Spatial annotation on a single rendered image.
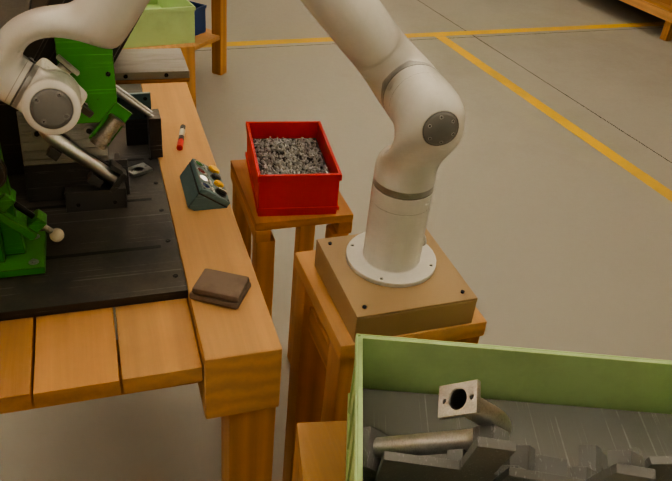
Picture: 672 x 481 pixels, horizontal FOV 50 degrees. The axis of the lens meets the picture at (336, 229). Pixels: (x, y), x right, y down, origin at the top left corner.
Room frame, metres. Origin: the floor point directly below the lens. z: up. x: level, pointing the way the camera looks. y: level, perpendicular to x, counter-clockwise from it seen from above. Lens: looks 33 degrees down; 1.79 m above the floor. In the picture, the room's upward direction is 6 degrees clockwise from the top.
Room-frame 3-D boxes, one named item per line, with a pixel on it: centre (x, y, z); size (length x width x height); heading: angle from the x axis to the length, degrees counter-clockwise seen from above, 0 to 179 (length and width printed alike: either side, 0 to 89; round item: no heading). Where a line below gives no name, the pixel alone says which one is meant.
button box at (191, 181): (1.46, 0.32, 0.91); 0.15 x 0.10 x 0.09; 21
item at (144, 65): (1.64, 0.60, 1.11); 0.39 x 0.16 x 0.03; 111
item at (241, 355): (1.63, 0.40, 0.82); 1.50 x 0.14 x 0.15; 21
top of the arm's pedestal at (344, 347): (1.24, -0.12, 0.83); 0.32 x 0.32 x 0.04; 22
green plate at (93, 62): (1.49, 0.58, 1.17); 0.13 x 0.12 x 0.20; 21
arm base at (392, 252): (1.24, -0.12, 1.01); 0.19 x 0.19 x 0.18
